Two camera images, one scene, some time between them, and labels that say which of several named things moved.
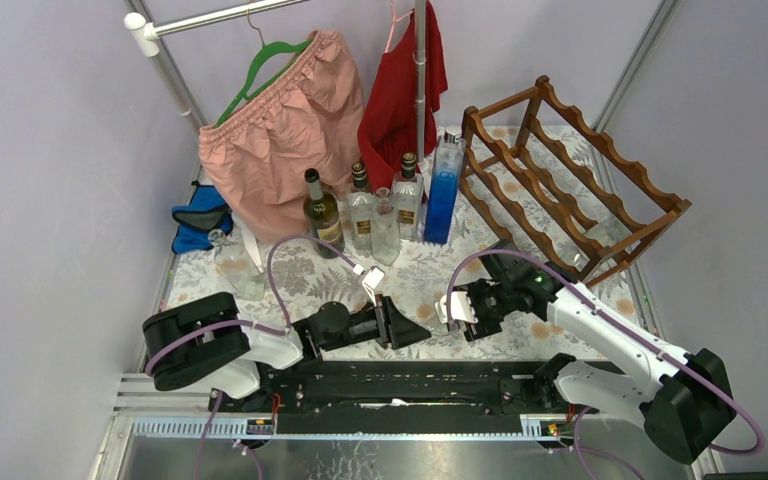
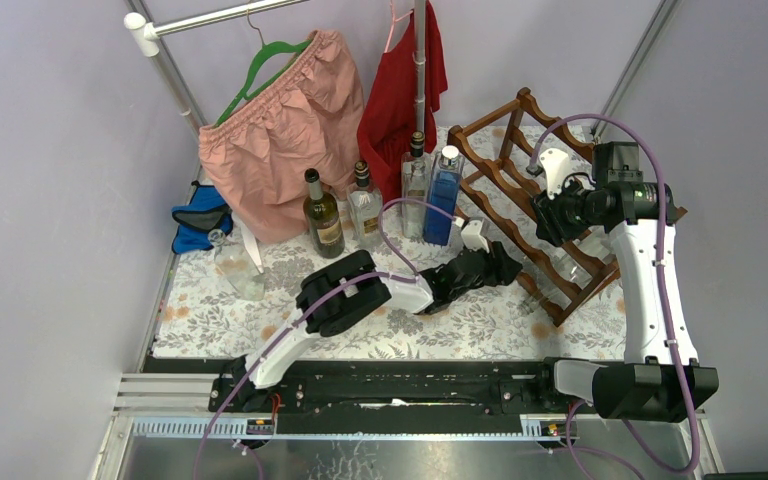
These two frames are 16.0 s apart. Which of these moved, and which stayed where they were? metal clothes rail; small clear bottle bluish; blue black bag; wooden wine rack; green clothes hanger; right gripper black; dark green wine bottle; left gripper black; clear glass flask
Moved: right gripper black; left gripper black; small clear bottle bluish
Stayed: blue black bag; green clothes hanger; dark green wine bottle; clear glass flask; metal clothes rail; wooden wine rack
